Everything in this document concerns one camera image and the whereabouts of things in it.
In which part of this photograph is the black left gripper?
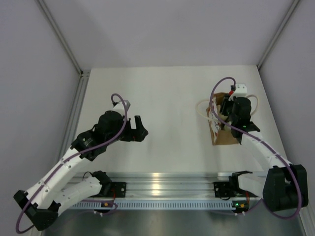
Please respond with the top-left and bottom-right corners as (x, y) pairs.
(105, 116), (148, 146)

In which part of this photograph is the burlap canvas bag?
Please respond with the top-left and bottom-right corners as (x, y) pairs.
(206, 92), (238, 146)

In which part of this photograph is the cream pump soap bottle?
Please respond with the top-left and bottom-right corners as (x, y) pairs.
(219, 114), (231, 131)

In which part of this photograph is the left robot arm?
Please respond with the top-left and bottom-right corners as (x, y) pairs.
(13, 110), (149, 231)

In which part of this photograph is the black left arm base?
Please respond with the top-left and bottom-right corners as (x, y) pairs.
(105, 182), (126, 198)

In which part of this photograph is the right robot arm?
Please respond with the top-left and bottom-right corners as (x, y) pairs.
(220, 94), (309, 212)

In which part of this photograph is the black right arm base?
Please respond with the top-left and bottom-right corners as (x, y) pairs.
(213, 181), (232, 200)

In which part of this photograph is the white rope bag handle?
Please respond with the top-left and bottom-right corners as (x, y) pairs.
(195, 99), (212, 121)
(246, 94), (259, 116)

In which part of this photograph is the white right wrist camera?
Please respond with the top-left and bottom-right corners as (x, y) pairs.
(228, 83), (248, 101)

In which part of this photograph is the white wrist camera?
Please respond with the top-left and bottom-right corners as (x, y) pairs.
(112, 100), (130, 116)
(228, 83), (248, 101)

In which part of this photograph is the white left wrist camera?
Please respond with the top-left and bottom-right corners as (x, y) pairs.
(112, 100), (130, 116)

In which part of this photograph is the aluminium mounting rail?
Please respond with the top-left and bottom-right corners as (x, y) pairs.
(71, 172), (271, 198)

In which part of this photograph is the left aluminium frame post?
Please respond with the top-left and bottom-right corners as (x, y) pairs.
(36, 0), (83, 74)

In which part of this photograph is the aluminium frame post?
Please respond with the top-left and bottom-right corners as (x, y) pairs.
(36, 0), (83, 74)
(256, 0), (302, 71)

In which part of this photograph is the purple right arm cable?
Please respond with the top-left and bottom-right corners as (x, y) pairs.
(209, 77), (304, 219)

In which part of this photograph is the grey slotted cable duct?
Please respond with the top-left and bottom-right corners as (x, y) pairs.
(70, 199), (248, 210)

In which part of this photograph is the right aluminium frame post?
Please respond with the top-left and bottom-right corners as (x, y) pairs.
(256, 0), (302, 71)

